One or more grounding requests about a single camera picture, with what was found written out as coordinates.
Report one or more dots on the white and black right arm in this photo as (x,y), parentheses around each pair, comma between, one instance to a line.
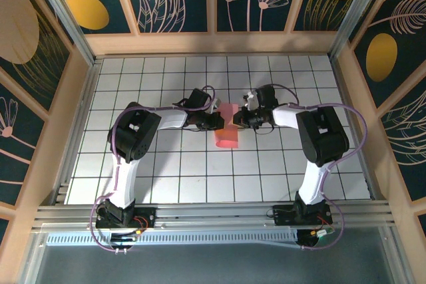
(313,184)

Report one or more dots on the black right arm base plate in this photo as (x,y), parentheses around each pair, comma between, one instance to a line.
(279,217)

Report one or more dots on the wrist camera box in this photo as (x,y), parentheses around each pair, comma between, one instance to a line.
(217,103)
(249,99)

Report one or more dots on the aluminium corner post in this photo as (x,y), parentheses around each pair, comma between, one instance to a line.
(353,14)
(71,24)

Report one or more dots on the blue panel yellow oval fern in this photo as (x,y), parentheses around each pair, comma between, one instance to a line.
(399,31)

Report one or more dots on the pink square paper sheet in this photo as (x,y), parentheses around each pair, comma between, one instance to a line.
(228,139)

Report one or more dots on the panel beige disc gold lines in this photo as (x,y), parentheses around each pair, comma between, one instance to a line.
(20,24)

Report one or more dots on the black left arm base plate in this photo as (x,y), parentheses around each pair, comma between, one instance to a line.
(148,217)

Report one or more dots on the long aluminium mounting rail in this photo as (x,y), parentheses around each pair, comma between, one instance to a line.
(213,214)

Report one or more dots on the aluminium frame leg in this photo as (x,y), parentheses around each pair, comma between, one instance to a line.
(30,264)
(398,264)

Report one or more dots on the blue panel yellow oval feather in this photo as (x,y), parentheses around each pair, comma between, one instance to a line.
(113,4)

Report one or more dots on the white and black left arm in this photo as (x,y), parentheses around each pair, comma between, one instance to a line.
(126,181)

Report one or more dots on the blue panel single pink flower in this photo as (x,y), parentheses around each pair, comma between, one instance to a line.
(16,137)

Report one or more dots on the aluminium table side rail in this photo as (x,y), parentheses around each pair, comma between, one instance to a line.
(345,91)
(88,91)

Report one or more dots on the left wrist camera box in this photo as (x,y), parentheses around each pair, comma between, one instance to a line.
(217,103)

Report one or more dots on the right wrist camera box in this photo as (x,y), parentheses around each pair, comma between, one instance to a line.
(249,99)

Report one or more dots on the blue panel pink fern leaves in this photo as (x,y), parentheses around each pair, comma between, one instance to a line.
(409,144)

